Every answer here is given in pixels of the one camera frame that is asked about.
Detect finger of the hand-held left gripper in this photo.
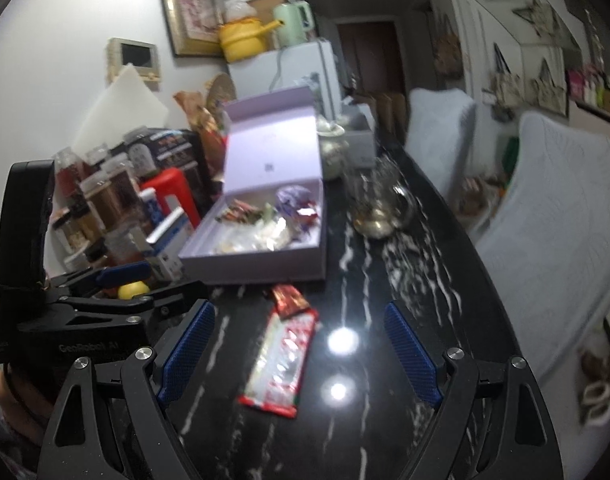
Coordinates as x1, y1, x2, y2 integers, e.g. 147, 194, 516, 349
47, 261, 153, 293
60, 282, 210, 323

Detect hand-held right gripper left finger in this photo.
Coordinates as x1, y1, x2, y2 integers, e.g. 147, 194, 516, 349
37, 299, 216, 480

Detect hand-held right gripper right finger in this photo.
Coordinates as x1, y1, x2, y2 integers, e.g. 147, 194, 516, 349
384, 301, 568, 480

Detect yellow candy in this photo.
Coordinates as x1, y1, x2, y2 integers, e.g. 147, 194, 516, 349
119, 281, 150, 300

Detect red white snack packet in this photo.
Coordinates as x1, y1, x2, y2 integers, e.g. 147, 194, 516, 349
239, 284, 320, 418

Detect gold red snack packet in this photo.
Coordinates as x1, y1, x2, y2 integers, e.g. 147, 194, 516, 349
217, 200, 258, 223

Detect lavender gift box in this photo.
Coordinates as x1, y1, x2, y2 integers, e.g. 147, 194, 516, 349
179, 85, 326, 283

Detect person's left hand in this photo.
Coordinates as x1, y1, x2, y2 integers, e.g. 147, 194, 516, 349
0, 367, 53, 446

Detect white blue carton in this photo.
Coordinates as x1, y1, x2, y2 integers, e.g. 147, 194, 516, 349
145, 207, 196, 258

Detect cluster of spice jars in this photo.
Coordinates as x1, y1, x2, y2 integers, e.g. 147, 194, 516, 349
52, 142, 153, 271

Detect red plastic bottle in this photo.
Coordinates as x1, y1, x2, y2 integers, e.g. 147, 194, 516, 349
140, 167, 202, 231

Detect black snack box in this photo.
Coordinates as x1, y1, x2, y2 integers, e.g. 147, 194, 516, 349
145, 127, 210, 211

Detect glass teapot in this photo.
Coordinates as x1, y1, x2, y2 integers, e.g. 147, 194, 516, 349
347, 155, 418, 238

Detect purple snack packet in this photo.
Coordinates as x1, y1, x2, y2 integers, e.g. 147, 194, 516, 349
276, 185, 313, 211

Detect white foam board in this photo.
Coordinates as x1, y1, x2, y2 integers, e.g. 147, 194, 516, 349
72, 62, 172, 146

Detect brown paper bag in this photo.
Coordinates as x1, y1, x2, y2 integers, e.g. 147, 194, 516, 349
174, 90, 226, 161

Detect white slippers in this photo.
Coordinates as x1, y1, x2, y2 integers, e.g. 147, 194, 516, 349
580, 350, 610, 427

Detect woven straw fan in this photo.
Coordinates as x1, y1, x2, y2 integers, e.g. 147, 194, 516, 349
205, 73, 236, 111

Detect white carton box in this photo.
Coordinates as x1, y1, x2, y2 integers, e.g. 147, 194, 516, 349
342, 115, 376, 170

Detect yellow pot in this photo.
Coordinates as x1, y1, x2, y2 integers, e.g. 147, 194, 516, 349
219, 16, 286, 63

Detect white small fridge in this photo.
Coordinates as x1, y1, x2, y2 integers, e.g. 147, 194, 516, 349
227, 40, 343, 116

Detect gold framed picture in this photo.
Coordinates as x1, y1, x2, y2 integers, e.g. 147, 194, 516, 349
157, 0, 226, 57

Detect white plastic bag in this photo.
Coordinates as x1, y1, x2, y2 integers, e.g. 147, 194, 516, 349
225, 0, 258, 23

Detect beige tote bag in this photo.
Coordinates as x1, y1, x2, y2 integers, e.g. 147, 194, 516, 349
490, 45, 523, 121
532, 57, 570, 116

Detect light green kettle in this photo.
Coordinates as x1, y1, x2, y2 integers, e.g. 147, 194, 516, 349
274, 1, 316, 48

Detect cardboard box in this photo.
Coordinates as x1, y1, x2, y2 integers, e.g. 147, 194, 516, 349
245, 0, 286, 21

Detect brown tote bag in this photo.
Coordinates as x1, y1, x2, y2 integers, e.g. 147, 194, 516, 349
435, 15, 463, 81

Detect row of small bottles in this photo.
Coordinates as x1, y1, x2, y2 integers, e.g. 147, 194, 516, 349
567, 65, 610, 116

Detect wooden star ornament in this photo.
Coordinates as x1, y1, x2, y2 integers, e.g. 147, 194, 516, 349
515, 0, 560, 41

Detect wall intercom panel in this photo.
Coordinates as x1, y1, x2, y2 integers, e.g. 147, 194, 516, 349
105, 37, 163, 91

